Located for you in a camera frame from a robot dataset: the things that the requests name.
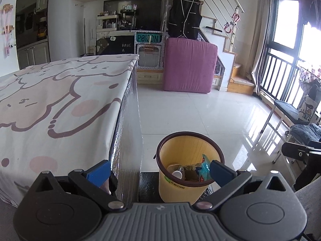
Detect blue jeans pile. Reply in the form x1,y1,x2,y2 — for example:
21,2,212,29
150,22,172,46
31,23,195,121
288,124,321,143

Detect black vest with white trim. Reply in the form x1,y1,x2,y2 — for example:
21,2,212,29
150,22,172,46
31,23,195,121
168,0,202,39

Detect pink wall hanger decoration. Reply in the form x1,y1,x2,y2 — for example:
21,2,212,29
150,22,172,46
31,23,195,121
1,4,15,57

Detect purple folded mattress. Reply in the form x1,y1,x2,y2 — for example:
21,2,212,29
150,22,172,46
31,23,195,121
163,37,218,94

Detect white folding chair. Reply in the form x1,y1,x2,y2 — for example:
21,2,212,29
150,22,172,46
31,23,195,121
261,100,313,165

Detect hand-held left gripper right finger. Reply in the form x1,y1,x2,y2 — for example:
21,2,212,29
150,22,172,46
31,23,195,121
193,160,289,210

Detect shelf with bottles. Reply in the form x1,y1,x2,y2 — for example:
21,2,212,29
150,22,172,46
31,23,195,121
103,0,166,32

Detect black shelf rack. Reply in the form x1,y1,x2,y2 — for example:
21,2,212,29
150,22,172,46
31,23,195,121
120,5,137,29

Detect cream kitchen base cabinet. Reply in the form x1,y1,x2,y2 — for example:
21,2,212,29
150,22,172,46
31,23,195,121
16,41,49,69

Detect white shelf rack with bottles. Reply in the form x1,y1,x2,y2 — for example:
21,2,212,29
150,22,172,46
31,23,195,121
96,14,119,32

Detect dark hanging garment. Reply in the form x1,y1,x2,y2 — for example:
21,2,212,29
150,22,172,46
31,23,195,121
300,0,321,31

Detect small white cup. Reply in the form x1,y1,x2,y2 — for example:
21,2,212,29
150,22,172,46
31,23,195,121
172,166,185,180

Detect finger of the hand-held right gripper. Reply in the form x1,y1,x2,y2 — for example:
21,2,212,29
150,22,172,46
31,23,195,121
281,142,321,161

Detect blue plastic snack bag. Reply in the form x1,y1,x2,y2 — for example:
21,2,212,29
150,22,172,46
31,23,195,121
198,154,214,182

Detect wire basket with flowers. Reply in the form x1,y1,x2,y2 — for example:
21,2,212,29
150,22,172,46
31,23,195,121
298,64,321,88

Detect beige curtain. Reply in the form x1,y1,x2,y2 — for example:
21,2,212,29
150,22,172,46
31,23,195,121
251,0,274,96

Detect wooden staircase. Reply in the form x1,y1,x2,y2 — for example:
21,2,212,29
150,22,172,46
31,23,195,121
201,16,257,96

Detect cartoon tote bag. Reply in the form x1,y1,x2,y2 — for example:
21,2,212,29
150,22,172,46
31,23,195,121
297,95,318,121

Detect cream low drawer cabinet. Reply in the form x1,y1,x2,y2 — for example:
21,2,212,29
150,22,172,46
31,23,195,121
137,69,229,91

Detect dark framed window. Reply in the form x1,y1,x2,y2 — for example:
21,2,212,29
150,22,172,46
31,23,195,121
271,0,321,63

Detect black chalkboard sign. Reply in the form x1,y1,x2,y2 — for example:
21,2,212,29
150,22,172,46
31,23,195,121
95,35,136,56

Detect yellow plastic waste bin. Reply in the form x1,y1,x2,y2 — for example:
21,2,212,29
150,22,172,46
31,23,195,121
155,131,225,205

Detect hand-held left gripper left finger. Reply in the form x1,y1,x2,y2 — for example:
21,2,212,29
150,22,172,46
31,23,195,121
33,160,127,211

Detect dark cloth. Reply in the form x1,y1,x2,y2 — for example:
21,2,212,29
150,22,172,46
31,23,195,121
293,174,321,191

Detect black window guard rail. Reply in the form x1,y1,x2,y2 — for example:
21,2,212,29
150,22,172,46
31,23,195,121
261,46,304,106

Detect teal letter sign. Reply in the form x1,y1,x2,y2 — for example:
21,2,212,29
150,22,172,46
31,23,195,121
135,31,162,44

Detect metal stair railing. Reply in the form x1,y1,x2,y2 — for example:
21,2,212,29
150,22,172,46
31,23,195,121
187,0,245,48

